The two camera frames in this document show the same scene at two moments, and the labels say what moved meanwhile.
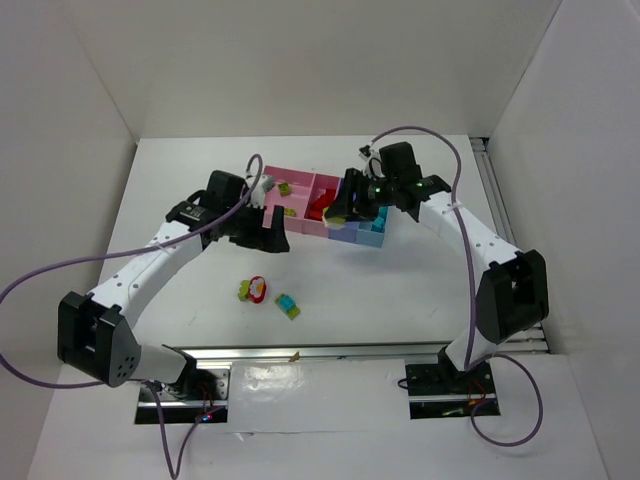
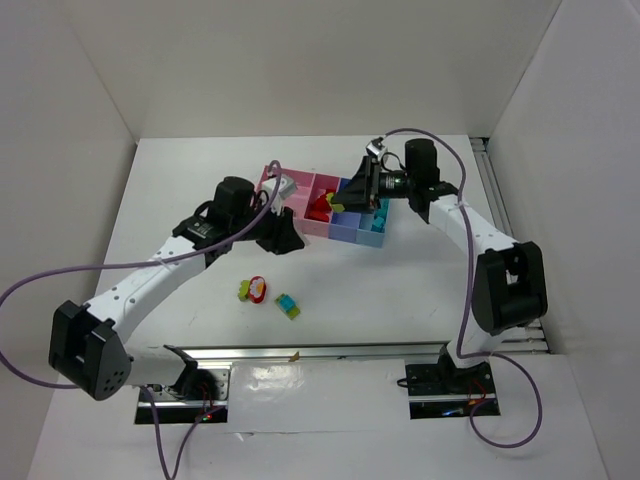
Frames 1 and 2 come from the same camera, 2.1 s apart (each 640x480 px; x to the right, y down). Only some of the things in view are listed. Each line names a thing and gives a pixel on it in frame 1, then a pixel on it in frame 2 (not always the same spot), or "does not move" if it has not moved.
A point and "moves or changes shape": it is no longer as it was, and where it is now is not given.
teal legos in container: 380,221 does not move
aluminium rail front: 387,350 does not move
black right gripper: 351,193 to 373,181
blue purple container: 347,233 does not move
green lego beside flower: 243,290 does not move
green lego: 336,223 moves or changes shape
